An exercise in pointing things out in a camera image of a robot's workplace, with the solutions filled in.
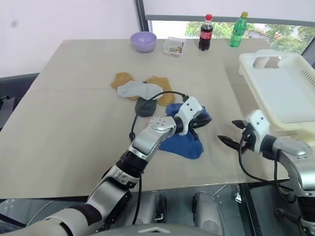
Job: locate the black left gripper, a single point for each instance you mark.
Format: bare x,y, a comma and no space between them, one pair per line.
194,123

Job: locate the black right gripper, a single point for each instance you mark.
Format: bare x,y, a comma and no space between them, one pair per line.
248,138

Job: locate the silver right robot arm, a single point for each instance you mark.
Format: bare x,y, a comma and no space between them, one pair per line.
292,147

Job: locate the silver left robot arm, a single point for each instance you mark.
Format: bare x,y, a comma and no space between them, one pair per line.
147,140

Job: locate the tan sock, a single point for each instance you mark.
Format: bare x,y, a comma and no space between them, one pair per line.
165,91
121,79

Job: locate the dark grey sock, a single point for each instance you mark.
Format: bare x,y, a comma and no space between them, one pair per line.
145,108

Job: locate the white plastic basket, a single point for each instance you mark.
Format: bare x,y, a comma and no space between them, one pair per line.
278,88

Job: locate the light grey sock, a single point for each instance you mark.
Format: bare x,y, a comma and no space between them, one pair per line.
136,90

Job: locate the colourful clips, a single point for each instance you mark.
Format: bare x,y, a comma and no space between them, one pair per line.
176,50

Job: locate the clear plastic box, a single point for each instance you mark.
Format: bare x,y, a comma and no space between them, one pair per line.
172,42

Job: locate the cola bottle with red cap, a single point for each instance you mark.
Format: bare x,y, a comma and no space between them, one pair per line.
205,34

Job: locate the green bottle with yellow cap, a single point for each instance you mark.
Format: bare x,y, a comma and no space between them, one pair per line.
237,32

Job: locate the purple bowl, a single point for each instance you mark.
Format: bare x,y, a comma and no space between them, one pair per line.
143,42

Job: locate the grey curved robot torso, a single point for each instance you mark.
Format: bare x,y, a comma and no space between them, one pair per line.
152,230

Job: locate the white roller blind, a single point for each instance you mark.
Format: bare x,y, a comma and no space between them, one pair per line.
246,7

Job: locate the black cabinet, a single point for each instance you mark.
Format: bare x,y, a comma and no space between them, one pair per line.
14,88

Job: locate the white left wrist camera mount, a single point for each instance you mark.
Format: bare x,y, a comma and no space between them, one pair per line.
190,109

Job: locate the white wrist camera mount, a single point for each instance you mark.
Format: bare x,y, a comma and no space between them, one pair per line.
258,126
190,109

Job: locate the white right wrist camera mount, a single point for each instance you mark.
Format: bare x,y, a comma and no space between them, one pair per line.
258,126

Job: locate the dark window frame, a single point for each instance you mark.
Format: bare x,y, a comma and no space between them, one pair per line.
140,14

